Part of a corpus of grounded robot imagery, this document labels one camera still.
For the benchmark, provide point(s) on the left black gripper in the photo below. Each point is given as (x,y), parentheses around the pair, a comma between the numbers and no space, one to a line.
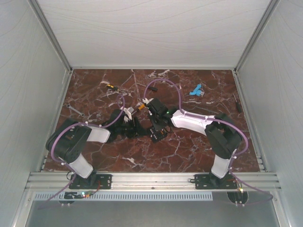
(138,131)

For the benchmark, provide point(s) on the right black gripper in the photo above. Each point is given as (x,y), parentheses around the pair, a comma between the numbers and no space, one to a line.
(156,127)

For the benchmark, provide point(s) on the black fuse box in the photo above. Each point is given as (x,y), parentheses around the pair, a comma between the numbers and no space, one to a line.
(156,136)

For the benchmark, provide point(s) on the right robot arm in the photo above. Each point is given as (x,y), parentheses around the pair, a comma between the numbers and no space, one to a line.
(223,138)

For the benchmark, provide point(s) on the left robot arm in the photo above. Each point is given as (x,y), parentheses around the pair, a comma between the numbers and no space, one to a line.
(67,143)

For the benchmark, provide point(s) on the blue plastic connector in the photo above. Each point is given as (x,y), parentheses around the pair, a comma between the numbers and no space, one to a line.
(197,91)

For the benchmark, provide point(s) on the yellow black screwdriver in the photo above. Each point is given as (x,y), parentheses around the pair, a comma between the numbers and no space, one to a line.
(113,89)

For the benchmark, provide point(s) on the silver wrench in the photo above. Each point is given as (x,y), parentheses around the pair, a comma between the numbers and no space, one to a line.
(75,110)

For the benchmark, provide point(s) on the thin black screwdriver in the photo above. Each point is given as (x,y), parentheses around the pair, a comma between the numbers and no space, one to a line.
(238,106)

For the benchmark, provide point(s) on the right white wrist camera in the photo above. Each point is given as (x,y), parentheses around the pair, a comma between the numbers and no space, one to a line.
(147,101)

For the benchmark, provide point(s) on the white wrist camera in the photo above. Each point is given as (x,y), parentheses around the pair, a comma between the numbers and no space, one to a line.
(147,101)
(128,112)

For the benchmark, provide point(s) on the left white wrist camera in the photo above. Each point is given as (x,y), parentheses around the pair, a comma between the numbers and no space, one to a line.
(128,112)

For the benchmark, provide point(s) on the black handled screwdriver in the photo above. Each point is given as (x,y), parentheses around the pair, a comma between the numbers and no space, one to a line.
(152,88)

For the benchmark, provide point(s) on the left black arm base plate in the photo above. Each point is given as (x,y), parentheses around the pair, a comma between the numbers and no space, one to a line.
(101,181)

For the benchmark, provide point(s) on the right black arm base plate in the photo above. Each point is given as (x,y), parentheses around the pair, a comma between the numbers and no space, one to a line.
(203,181)

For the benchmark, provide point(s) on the aluminium rail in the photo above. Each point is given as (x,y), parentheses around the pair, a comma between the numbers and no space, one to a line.
(123,181)

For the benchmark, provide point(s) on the slotted grey cable duct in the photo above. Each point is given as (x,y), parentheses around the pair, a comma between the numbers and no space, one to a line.
(136,196)

